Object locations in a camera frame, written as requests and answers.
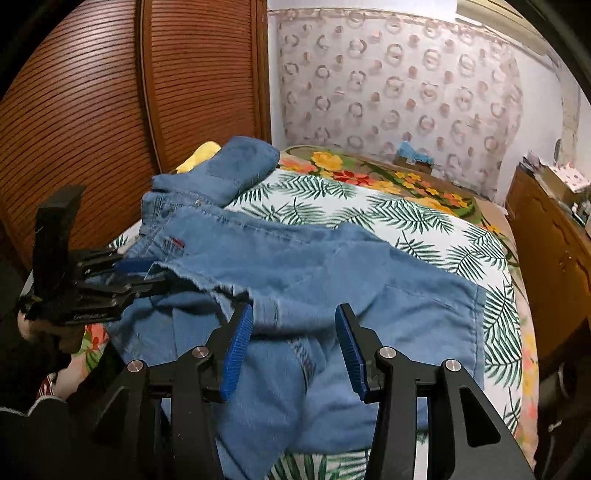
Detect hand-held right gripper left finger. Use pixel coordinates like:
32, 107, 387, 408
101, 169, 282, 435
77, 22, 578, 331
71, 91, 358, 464
90, 302, 254, 480

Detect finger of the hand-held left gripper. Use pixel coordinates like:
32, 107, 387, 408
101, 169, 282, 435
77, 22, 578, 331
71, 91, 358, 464
69, 249, 160, 278
74, 273, 174, 309

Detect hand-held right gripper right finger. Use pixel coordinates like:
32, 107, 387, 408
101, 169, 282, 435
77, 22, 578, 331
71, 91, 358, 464
335, 304, 536, 480

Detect blue denim pants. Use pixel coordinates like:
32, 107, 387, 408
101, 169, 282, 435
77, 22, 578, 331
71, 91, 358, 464
99, 136, 488, 480

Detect person's left forearm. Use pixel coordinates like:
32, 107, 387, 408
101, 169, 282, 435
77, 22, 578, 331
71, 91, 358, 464
0, 360, 100, 480

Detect person's left hand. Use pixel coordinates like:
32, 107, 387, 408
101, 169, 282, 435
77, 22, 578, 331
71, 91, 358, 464
17, 311, 86, 365

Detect yellow plush toy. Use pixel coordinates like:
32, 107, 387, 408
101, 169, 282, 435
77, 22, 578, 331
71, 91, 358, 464
173, 141, 222, 174

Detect wooden louvered wardrobe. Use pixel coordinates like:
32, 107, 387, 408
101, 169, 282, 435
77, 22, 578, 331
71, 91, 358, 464
0, 0, 273, 282

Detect cardboard box with blue cloth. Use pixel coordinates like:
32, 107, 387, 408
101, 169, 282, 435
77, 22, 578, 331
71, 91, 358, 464
392, 141, 435, 174

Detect wooden sideboard cabinet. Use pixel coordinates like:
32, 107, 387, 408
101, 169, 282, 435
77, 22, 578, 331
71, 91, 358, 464
505, 166, 591, 370

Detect circle pattern curtain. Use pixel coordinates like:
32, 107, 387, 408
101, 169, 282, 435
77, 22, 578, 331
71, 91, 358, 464
272, 7, 525, 204

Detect open cardboard box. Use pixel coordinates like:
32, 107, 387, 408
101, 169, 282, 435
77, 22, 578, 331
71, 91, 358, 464
540, 162, 591, 197

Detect beige tied curtain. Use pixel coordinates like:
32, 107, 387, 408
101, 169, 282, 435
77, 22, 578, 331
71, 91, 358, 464
554, 69, 583, 167

